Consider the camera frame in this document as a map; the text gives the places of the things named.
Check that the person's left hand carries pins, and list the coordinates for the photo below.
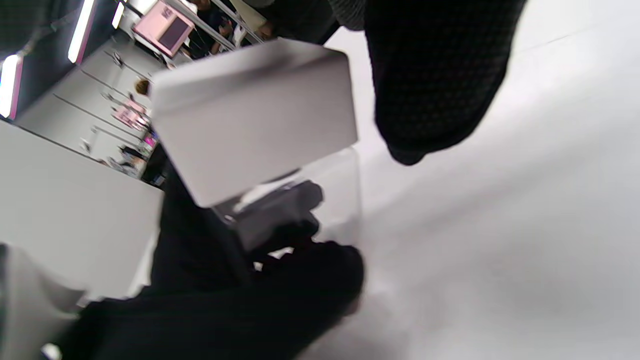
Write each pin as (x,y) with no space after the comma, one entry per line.
(225,315)

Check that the person's right hand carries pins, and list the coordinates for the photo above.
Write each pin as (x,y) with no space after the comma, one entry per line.
(435,75)

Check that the white jar lid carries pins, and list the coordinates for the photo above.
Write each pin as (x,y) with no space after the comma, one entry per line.
(250,120)

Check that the small computer monitor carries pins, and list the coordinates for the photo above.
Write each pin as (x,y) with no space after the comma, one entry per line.
(131,115)

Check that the large computer monitor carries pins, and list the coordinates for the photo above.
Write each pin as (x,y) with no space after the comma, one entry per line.
(165,27)

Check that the long ceiling light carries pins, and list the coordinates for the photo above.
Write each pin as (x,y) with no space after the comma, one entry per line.
(10,87)
(81,30)

